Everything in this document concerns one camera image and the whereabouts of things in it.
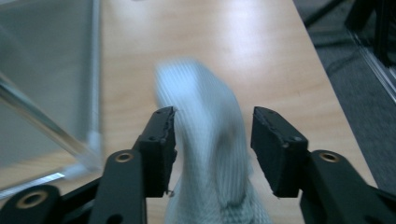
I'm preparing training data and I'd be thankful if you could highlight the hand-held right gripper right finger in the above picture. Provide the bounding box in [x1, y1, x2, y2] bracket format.
[250, 105, 310, 199]

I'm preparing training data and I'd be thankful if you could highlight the black frame stand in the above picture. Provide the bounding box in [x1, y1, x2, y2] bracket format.
[344, 0, 396, 68]

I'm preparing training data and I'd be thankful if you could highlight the grey two-tier shelf rack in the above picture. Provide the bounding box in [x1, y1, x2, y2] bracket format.
[0, 0, 104, 200]

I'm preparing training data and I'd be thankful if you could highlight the light blue waffle cloth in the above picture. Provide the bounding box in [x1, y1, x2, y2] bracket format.
[153, 57, 274, 224]

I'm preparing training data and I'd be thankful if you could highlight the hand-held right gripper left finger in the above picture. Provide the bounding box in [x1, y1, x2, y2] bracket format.
[133, 105, 178, 198]

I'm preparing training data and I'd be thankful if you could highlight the aluminium floor rail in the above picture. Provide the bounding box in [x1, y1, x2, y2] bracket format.
[349, 29, 396, 105]

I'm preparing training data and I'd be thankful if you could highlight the black tripod stand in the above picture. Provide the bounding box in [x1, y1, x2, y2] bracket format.
[303, 0, 347, 28]

